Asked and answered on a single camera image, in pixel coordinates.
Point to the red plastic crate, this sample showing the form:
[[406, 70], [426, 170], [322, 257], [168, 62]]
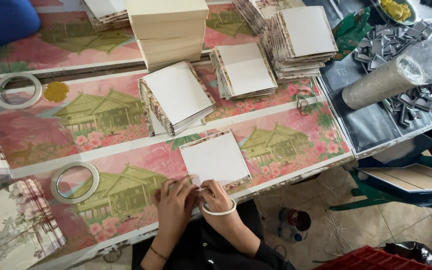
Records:
[[373, 259]]

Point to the dark blue board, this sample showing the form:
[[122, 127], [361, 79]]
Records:
[[399, 150]]

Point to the gold round sticker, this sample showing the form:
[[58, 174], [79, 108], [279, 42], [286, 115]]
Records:
[[56, 92]]

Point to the pink printed table cover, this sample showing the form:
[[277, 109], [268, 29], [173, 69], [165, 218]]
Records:
[[88, 123]]

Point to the person's black clothing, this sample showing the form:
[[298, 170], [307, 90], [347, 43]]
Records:
[[216, 251]]

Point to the person's right fingers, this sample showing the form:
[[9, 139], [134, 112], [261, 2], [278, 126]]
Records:
[[207, 187]]

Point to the clear plastic bottle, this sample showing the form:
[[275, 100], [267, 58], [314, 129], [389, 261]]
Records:
[[293, 225]]

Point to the black table sheet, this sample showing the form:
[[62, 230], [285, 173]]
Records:
[[369, 127]]

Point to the slanted stack of floral cards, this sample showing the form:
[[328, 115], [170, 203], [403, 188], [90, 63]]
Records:
[[249, 13]]

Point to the green printed paper piece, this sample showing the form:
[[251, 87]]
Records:
[[351, 32]]

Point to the stack of cream boards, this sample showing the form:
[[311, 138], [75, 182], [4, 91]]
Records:
[[169, 33]]

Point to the blue cushion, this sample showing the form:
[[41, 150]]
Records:
[[4, 20]]

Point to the person's right hand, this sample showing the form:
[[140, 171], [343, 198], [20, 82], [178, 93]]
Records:
[[216, 198]]

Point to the tall stack of white cards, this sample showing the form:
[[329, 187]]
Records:
[[306, 32]]

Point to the white card with floral border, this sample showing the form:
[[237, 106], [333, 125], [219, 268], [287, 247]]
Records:
[[216, 157]]

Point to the small stack of white cards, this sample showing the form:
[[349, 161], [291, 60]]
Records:
[[244, 69]]

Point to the bunch of rubber bands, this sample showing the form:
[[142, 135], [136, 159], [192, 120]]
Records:
[[305, 103]]

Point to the black plastic bag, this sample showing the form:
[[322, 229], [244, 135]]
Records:
[[414, 253]]

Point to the plastic-wrapped paper roll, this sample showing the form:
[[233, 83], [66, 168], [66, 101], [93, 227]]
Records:
[[381, 82]]

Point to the white tape roll on wrist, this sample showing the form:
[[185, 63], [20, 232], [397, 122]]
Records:
[[220, 213]]

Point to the green plastic chair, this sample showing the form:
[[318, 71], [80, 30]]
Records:
[[373, 197]]

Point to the beige board with blue edge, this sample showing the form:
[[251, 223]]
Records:
[[407, 178]]

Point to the stack of floral plaid sheets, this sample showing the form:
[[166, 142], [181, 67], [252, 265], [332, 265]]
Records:
[[13, 221]]

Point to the person's left hand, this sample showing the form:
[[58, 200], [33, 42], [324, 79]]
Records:
[[174, 210]]

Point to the pile of grey corner pieces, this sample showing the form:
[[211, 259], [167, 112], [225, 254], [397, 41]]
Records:
[[384, 41]]

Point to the leaning stack of white cards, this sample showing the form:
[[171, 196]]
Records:
[[178, 93]]

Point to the green bowl of yellow snacks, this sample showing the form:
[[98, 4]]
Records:
[[396, 10]]

